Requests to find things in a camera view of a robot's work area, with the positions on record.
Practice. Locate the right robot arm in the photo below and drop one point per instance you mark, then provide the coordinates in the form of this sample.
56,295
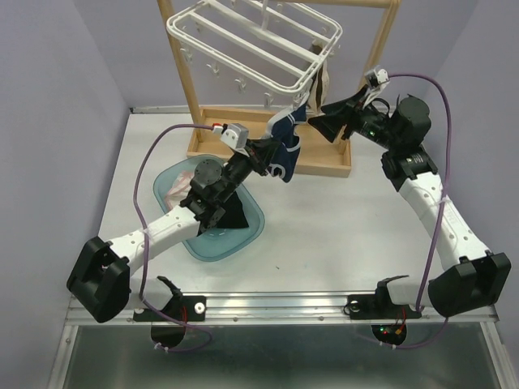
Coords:
473,276

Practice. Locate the white clip hanger frame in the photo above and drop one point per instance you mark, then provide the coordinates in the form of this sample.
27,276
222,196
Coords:
280,46

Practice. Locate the navy blue underwear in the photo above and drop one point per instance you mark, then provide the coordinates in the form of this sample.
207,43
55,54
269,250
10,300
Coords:
283,128

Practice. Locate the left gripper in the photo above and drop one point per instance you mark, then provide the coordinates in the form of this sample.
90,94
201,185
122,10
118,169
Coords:
260,151

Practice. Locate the teal plastic basin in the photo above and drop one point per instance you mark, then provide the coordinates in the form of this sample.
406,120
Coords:
215,244

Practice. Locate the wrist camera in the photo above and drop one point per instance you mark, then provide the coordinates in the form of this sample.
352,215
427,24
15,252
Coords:
234,135
377,79

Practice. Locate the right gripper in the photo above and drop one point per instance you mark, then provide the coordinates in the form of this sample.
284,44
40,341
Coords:
349,109

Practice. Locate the white pink underwear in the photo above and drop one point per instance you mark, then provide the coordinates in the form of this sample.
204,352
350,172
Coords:
179,189

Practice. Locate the aluminium rail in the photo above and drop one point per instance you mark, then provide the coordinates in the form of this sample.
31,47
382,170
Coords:
309,308

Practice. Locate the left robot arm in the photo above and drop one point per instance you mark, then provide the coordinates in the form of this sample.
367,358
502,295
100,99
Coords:
101,277

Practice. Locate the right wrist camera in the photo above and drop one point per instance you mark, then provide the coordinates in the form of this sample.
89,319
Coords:
377,79

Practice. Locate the black underwear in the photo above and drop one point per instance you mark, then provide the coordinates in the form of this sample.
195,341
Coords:
227,215

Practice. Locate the wooden rack stand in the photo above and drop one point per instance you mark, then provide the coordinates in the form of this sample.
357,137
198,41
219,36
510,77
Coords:
317,156

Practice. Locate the grey underwear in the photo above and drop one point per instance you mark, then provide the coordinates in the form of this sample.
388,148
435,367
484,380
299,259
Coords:
319,89

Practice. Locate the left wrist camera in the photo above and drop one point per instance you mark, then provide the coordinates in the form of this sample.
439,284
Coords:
234,135

